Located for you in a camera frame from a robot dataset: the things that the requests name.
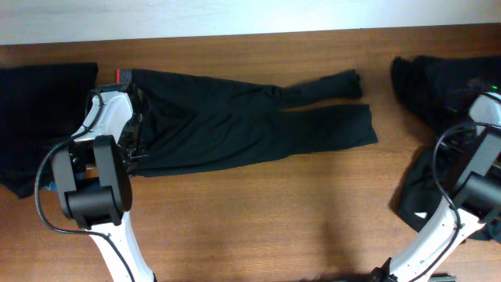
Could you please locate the black leggings red waistband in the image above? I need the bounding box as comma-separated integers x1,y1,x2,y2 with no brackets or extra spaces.
130,69,377,177

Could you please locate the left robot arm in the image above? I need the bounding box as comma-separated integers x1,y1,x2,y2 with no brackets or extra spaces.
50,82,156,281

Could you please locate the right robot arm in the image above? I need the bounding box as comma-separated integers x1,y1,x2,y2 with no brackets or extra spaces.
368,85,500,281

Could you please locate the folded black clothes stack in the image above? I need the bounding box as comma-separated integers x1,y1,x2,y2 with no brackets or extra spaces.
1,63,99,198

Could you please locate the black clothes pile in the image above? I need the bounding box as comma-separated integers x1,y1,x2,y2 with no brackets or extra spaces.
391,56,500,232

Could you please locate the right black cable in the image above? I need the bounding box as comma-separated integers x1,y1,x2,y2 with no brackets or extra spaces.
406,88,501,282

